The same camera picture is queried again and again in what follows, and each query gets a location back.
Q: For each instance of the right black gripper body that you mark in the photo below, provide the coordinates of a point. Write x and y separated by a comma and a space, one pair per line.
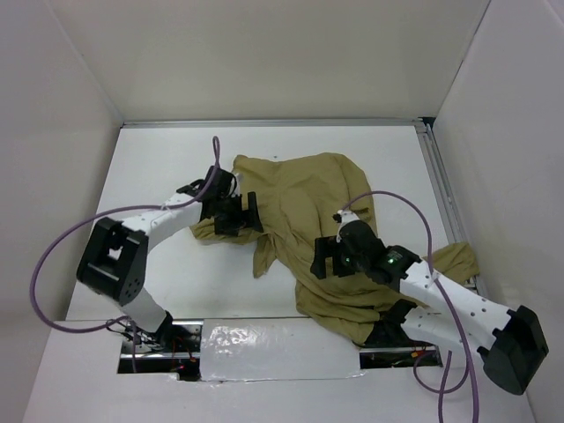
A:
358, 262

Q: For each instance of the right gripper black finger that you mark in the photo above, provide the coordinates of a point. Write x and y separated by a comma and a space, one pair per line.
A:
319, 266
325, 246

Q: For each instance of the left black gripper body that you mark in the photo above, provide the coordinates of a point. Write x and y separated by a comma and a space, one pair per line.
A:
229, 204

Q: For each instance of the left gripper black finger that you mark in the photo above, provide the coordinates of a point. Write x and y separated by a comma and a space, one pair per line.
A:
228, 227
253, 217

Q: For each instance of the khaki tan jacket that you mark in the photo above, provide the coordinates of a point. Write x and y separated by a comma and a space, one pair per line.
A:
296, 201

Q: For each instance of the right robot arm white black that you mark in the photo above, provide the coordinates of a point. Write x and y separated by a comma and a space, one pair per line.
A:
435, 309

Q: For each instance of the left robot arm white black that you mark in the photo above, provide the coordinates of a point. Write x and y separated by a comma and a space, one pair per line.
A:
115, 258

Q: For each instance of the white taped cover plate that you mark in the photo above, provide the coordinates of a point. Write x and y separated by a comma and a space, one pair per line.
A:
274, 349

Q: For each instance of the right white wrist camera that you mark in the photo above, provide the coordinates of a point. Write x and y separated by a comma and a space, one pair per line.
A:
344, 217

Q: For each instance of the aluminium frame rail back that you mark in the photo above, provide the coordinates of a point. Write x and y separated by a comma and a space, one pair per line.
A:
304, 122

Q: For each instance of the aluminium frame rail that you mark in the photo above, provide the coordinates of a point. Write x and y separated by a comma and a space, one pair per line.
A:
304, 122
443, 192

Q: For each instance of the aluminium frame rail right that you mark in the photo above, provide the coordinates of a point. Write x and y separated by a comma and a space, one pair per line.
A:
443, 192

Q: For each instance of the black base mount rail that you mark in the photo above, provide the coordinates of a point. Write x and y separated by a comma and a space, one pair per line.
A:
140, 353

